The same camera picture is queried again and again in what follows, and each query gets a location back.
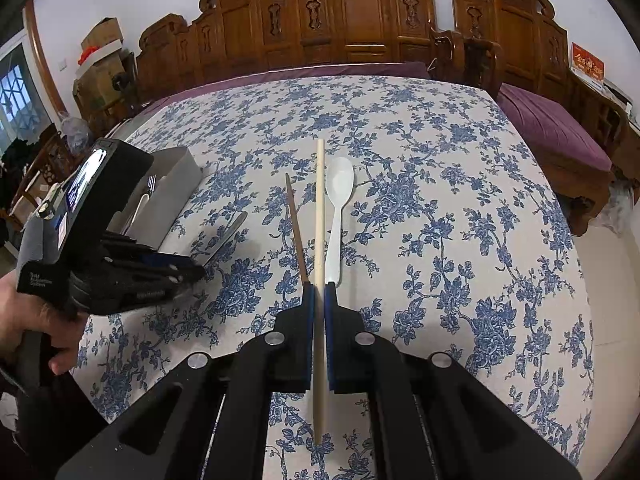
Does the fork with cream handle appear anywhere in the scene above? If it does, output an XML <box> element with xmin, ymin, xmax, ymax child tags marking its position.
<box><xmin>127</xmin><ymin>175</ymin><xmax>158</xmax><ymax>235</ymax></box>

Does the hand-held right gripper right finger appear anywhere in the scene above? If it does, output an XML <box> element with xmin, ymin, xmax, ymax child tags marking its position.
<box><xmin>323</xmin><ymin>281</ymin><xmax>583</xmax><ymax>480</ymax></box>

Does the cream wooden chopstick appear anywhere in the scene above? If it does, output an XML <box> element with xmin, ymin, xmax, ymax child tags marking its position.
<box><xmin>311</xmin><ymin>139</ymin><xmax>332</xmax><ymax>446</ymax></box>

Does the clear plastic bag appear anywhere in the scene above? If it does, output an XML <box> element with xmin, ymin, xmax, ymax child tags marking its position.
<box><xmin>60</xmin><ymin>117</ymin><xmax>96</xmax><ymax>154</ymax></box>

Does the window with wooden frame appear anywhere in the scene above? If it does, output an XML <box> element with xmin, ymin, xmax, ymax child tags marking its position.
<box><xmin>0</xmin><ymin>0</ymin><xmax>69</xmax><ymax>152</ymax></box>

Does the grey rectangular utensil tray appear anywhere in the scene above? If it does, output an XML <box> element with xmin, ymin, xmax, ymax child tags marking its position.
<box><xmin>107</xmin><ymin>147</ymin><xmax>203</xmax><ymax>253</ymax></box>

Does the person's left hand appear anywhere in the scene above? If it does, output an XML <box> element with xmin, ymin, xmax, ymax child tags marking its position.
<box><xmin>0</xmin><ymin>267</ymin><xmax>87</xmax><ymax>377</ymax></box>

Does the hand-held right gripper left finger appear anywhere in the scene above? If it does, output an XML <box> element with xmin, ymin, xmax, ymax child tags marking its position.
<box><xmin>55</xmin><ymin>281</ymin><xmax>317</xmax><ymax>480</ymax></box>

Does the large brown cardboard box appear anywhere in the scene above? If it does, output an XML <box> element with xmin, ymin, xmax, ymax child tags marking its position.
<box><xmin>72</xmin><ymin>52</ymin><xmax>139</xmax><ymax>122</ymax></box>

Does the open cardboard box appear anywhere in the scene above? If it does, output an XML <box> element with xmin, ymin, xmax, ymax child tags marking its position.
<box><xmin>79</xmin><ymin>17</ymin><xmax>125</xmax><ymax>67</ymax></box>

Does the white plastic spoon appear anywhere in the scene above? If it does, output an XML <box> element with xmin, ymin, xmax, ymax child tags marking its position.
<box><xmin>324</xmin><ymin>156</ymin><xmax>356</xmax><ymax>285</ymax></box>

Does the brown chopstick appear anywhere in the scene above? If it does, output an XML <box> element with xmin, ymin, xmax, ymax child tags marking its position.
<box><xmin>285</xmin><ymin>173</ymin><xmax>311</xmax><ymax>287</ymax></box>

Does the short carved wooden sofa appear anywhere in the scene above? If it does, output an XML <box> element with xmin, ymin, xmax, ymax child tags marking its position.
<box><xmin>430</xmin><ymin>0</ymin><xmax>640</xmax><ymax>237</ymax></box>

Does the red printed box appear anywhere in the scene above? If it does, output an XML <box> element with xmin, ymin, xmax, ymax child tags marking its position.
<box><xmin>570</xmin><ymin>42</ymin><xmax>606</xmax><ymax>81</ymax></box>

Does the small wooden chair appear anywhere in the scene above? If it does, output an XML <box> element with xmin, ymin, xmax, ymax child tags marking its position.
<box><xmin>10</xmin><ymin>124</ymin><xmax>77</xmax><ymax>227</ymax></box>

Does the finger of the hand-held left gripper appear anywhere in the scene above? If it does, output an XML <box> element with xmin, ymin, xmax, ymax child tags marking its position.
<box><xmin>102</xmin><ymin>232</ymin><xmax>194</xmax><ymax>268</ymax></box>
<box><xmin>106</xmin><ymin>260</ymin><xmax>207</xmax><ymax>293</ymax></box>

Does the person's dark clothing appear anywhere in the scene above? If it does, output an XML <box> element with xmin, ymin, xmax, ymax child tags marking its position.
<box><xmin>0</xmin><ymin>355</ymin><xmax>109</xmax><ymax>480</ymax></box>

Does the purple sofa cushion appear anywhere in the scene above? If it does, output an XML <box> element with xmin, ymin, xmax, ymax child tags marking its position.
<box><xmin>140</xmin><ymin>61</ymin><xmax>432</xmax><ymax>117</ymax></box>
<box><xmin>497</xmin><ymin>82</ymin><xmax>614</xmax><ymax>174</ymax></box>

